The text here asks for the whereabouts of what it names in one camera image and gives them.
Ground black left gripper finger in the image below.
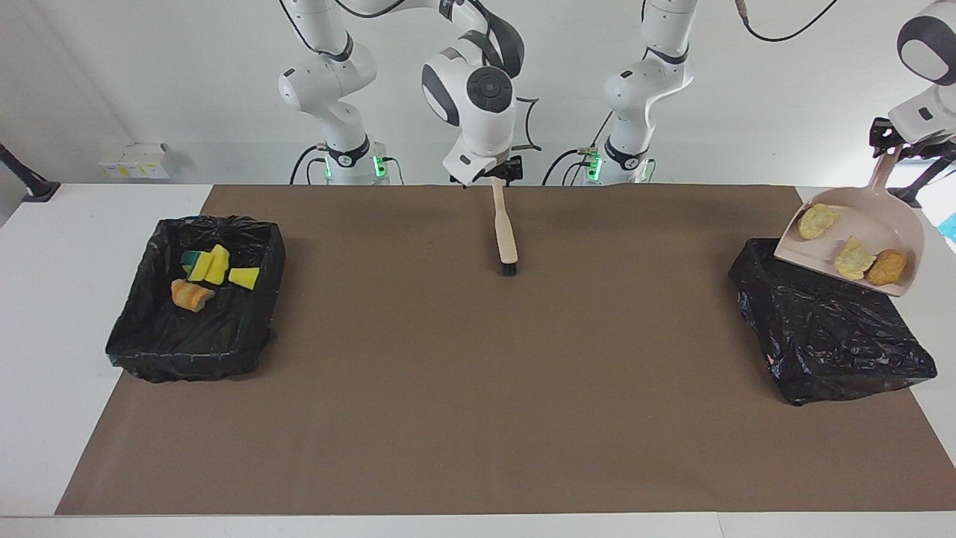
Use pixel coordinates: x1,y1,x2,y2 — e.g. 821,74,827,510
870,117,899,158

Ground beige hand brush black bristles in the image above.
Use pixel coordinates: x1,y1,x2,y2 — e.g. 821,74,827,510
491,179,520,277

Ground beige plastic dustpan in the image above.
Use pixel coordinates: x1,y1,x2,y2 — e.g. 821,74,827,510
774,146,925,298

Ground brown peanut-shaped sponge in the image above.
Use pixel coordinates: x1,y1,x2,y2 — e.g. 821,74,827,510
866,250,909,287

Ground blocky pale yellow foam chunk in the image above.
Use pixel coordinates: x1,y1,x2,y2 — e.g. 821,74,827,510
834,237,878,281

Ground orange striped bread-shaped sponge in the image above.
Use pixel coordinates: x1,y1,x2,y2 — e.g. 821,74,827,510
171,279,217,312

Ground black bag bin pink mark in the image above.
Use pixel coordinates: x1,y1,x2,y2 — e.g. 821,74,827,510
728,238,938,406

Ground black bag-lined bin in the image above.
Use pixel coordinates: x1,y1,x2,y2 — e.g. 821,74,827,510
105,215,286,384

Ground brown table mat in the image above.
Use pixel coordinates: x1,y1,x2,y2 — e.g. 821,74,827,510
56,185,956,516

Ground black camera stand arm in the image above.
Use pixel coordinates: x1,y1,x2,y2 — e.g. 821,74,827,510
0,142,60,202
887,153,953,208

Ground black left base cable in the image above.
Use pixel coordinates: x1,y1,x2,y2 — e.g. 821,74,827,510
541,112,615,186

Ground black base cable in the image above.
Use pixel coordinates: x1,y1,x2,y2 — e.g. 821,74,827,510
290,144,329,185
541,112,615,186

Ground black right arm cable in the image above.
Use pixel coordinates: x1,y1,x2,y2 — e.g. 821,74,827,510
280,0,542,152

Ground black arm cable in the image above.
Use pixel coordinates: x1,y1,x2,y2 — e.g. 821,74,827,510
280,0,542,152
736,0,841,43

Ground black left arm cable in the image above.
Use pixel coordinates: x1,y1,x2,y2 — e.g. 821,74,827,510
736,0,841,43

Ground black right base cable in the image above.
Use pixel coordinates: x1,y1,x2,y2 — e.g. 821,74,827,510
290,144,329,185

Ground large white wall box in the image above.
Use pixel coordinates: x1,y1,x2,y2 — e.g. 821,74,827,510
122,142,171,180

